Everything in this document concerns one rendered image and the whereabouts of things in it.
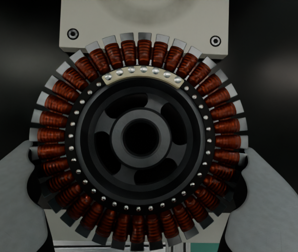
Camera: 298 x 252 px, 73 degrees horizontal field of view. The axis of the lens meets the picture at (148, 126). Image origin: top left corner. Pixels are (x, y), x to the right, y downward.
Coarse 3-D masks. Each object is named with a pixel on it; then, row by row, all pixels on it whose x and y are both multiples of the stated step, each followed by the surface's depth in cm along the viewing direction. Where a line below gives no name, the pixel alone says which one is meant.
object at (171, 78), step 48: (96, 48) 10; (144, 48) 10; (192, 48) 11; (48, 96) 10; (96, 96) 10; (192, 96) 10; (48, 144) 10; (192, 144) 12; (240, 144) 10; (48, 192) 10; (96, 192) 10; (144, 192) 12; (192, 192) 10; (96, 240) 10; (144, 240) 10
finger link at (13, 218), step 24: (24, 144) 10; (0, 168) 9; (24, 168) 9; (0, 192) 8; (24, 192) 8; (0, 216) 7; (24, 216) 7; (0, 240) 6; (24, 240) 6; (48, 240) 6
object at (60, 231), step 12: (48, 216) 20; (60, 216) 20; (216, 216) 21; (228, 216) 21; (60, 228) 20; (72, 228) 20; (216, 228) 21; (60, 240) 20; (72, 240) 20; (84, 240) 21; (108, 240) 21; (192, 240) 21; (204, 240) 21; (216, 240) 21
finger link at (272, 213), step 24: (240, 168) 11; (264, 168) 10; (240, 192) 9; (264, 192) 8; (288, 192) 8; (240, 216) 7; (264, 216) 7; (288, 216) 7; (240, 240) 6; (264, 240) 6; (288, 240) 6
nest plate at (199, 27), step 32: (64, 0) 18; (96, 0) 18; (128, 0) 18; (160, 0) 18; (192, 0) 18; (224, 0) 18; (64, 32) 18; (96, 32) 18; (128, 32) 18; (160, 32) 18; (192, 32) 18; (224, 32) 18
